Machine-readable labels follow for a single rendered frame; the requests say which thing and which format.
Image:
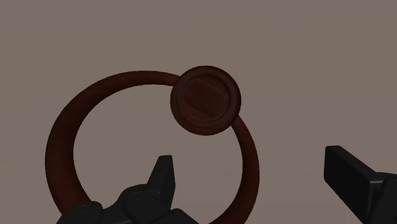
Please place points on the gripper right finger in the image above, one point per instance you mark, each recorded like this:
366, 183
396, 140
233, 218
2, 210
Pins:
350, 176

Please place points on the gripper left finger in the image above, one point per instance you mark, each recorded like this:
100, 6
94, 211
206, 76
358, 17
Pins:
155, 195

